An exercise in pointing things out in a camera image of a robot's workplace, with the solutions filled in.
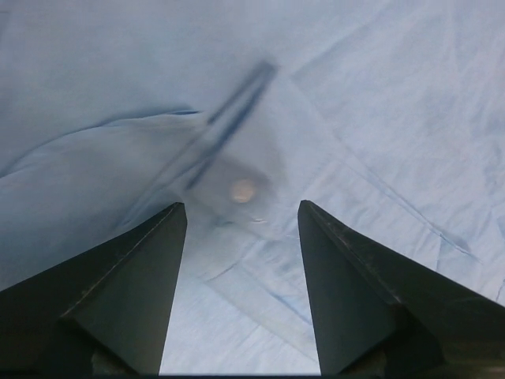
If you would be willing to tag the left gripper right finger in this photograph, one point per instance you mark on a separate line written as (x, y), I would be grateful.
(377, 312)

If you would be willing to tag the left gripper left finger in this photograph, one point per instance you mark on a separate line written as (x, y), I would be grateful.
(104, 311)

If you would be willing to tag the light blue long sleeve shirt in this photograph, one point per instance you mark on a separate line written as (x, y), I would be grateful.
(387, 114)

